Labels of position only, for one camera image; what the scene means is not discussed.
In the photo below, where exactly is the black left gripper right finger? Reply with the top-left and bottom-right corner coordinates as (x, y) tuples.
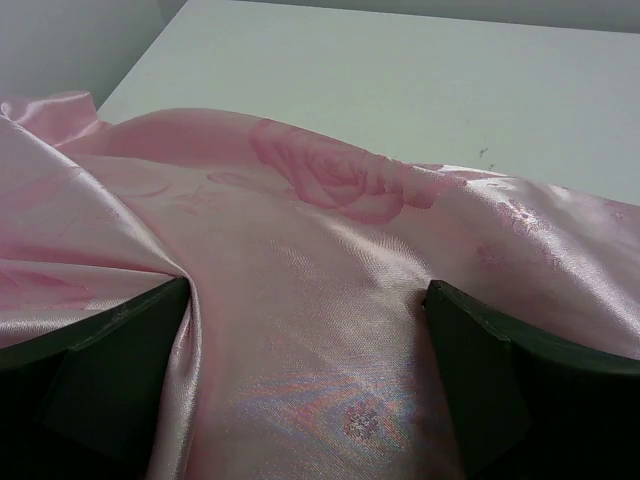
(422, 281), (639, 479)

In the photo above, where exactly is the pink satin pillowcase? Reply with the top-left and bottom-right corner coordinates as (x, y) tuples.
(1, 93), (639, 479)

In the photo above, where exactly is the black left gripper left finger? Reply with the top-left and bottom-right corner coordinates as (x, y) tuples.
(1, 278), (190, 479)

